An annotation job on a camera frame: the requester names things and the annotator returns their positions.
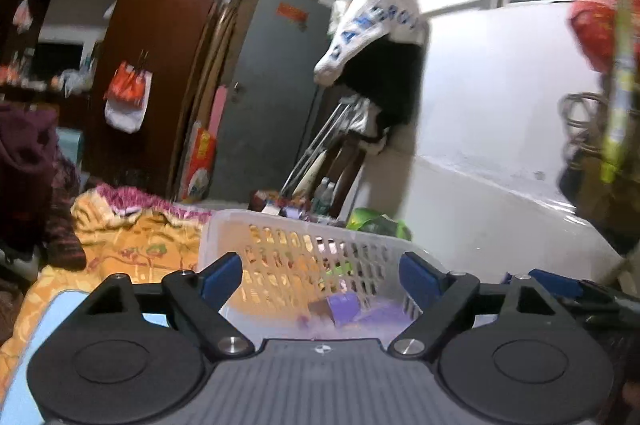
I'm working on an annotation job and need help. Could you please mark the purple box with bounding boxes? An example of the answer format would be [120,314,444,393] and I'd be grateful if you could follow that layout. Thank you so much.
[307,294,363,328]

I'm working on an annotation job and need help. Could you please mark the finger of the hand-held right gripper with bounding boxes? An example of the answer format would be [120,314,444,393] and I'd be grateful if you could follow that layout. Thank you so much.
[527,268,621,306]

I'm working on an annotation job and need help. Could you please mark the orange patterned blanket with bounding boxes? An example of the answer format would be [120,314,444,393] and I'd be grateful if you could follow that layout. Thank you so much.
[0,185,213,386]

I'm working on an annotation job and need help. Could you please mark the white and grey garment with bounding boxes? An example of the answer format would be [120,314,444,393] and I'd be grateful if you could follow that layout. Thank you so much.
[340,95,391,156]

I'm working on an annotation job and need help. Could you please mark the pile of colourful packets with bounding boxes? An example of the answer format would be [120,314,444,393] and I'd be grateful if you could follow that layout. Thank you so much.
[250,189,346,226]

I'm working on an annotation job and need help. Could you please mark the yellow-green strap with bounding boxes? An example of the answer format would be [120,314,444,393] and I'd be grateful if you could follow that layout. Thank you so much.
[600,0,633,183]

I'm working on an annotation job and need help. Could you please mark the dark hanging bag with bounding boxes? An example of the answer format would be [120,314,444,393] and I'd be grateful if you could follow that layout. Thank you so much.
[557,130,640,256]

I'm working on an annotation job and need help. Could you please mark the grey door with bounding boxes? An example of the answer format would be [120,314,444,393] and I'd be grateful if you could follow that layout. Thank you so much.
[207,0,333,206]

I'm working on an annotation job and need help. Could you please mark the green bag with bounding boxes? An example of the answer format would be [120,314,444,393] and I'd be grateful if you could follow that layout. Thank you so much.
[345,206,413,242]

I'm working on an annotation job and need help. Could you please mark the white sweater with blue letters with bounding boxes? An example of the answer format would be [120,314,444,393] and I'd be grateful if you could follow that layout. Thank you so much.
[313,0,431,86]

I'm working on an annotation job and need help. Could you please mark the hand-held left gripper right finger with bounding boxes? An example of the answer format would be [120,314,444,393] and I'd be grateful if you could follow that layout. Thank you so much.
[389,251,571,360]

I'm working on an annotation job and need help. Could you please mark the pink board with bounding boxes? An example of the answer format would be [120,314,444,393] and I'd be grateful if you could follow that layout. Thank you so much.
[207,86,227,141]

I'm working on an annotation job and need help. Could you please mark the row of small shelf items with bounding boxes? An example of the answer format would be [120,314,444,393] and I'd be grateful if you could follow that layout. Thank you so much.
[0,50,96,96]

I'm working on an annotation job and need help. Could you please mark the light blue plastic stool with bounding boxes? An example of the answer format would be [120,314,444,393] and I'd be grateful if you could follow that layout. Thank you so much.
[57,128,83,166]

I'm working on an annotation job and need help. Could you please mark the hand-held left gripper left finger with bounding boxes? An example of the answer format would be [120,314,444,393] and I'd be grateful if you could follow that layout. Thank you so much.
[75,252,255,361]

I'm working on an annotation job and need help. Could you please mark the brown wooden chair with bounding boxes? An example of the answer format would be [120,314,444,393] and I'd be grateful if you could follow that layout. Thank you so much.
[320,145,366,218]

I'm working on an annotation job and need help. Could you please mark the orange and white plastic bag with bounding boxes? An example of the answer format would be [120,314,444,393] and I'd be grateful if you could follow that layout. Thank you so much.
[103,60,152,134]

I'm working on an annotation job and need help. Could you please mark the black garment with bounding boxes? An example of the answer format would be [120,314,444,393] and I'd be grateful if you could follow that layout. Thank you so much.
[332,32,426,131]

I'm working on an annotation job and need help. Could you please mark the white plastic basket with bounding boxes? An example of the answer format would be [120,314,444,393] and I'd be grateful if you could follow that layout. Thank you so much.
[197,209,441,341]

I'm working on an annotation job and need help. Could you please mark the small pink plastic bag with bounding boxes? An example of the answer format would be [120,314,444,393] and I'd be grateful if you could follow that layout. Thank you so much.
[12,0,33,33]

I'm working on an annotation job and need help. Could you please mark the leaning wooden boards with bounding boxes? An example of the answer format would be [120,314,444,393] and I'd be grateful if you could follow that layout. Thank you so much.
[170,0,256,201]

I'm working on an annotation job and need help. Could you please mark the brown wooden wardrobe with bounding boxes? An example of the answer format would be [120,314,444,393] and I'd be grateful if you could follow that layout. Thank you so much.
[0,0,249,201]

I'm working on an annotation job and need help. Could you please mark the clear plastic bottle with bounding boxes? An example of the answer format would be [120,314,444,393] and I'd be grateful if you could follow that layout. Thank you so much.
[312,178,338,216]

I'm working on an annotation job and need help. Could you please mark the coiled cable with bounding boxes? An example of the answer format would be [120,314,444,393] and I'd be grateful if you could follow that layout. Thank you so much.
[557,92,616,156]

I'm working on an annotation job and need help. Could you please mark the red and yellow packaging bag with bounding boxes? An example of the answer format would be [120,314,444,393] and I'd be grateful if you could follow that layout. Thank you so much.
[180,122,218,203]

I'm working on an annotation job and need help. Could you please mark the red plastic bag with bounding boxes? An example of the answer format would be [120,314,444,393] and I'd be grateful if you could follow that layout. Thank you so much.
[567,0,626,73]

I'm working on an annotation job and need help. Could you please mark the maroon clothing pile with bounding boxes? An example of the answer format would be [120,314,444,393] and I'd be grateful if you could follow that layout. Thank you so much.
[0,102,88,271]

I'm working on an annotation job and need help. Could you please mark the red door sign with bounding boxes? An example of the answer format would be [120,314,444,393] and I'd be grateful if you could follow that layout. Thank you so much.
[276,2,309,23]

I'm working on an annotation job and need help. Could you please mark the metal crutches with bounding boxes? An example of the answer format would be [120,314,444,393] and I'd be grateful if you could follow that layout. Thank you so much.
[280,98,361,201]

